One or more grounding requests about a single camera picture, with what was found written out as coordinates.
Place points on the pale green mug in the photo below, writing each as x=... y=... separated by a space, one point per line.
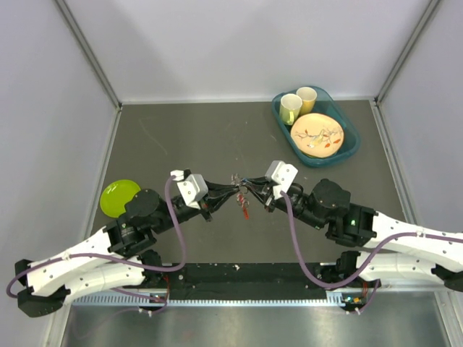
x=290 y=106

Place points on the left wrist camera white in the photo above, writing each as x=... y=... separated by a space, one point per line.
x=192 y=187

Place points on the cream painted plate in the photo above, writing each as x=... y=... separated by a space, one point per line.
x=317 y=135

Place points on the yellow mug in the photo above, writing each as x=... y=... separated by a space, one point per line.
x=308 y=96

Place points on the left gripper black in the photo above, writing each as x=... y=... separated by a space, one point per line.
x=211 y=202

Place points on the metal keyring cluster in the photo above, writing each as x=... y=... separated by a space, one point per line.
x=238 y=181

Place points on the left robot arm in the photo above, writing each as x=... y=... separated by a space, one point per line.
x=118 y=255

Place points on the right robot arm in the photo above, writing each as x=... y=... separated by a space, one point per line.
x=393 y=249

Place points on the green plastic plate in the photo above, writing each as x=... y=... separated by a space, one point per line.
x=116 y=195

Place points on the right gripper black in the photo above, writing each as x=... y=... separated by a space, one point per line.
x=264 y=199

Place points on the red handled metal key holder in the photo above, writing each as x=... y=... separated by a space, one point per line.
x=245 y=209

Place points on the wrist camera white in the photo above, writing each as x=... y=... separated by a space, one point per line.
x=192 y=187
x=282 y=175

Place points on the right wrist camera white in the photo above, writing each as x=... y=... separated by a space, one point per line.
x=282 y=175

